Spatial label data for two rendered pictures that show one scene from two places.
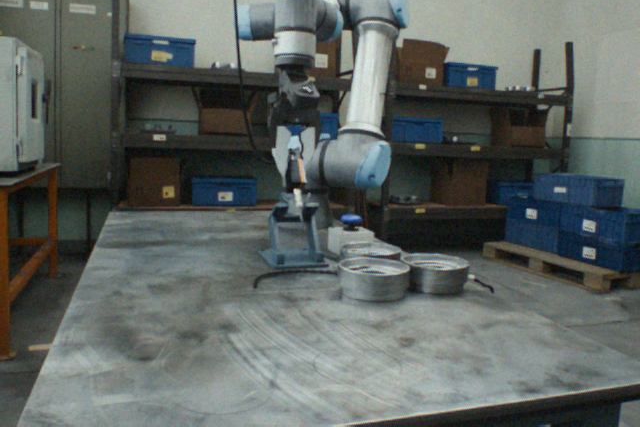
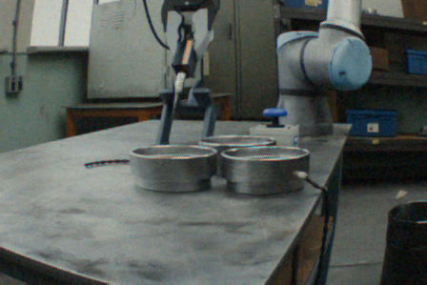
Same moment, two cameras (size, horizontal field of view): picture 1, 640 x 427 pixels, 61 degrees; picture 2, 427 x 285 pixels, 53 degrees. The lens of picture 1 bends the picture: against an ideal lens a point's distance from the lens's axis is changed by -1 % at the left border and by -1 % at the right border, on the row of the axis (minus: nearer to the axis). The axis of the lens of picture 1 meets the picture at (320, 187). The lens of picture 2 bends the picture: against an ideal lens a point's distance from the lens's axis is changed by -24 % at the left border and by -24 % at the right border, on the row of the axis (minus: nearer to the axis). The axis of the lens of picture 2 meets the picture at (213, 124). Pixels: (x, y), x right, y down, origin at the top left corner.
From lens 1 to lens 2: 59 cm
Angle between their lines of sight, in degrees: 36
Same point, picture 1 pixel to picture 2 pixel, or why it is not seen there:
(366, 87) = not seen: outside the picture
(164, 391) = not seen: outside the picture
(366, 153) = (334, 48)
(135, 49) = not seen: outside the picture
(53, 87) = (233, 29)
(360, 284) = (132, 167)
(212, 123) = not seen: hidden behind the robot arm
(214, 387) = not seen: outside the picture
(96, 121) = (270, 56)
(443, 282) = (244, 177)
